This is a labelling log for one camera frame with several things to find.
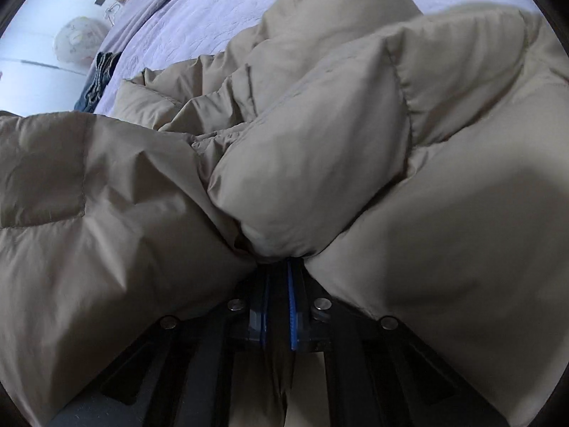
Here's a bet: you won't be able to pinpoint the beige puffer jacket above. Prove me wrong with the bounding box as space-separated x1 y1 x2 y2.
1 0 568 426

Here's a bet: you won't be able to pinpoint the folded blue jeans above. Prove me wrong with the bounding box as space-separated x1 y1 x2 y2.
73 52 122 113

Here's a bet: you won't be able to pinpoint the lavender bed blanket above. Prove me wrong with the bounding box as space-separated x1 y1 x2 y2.
95 0 537 116

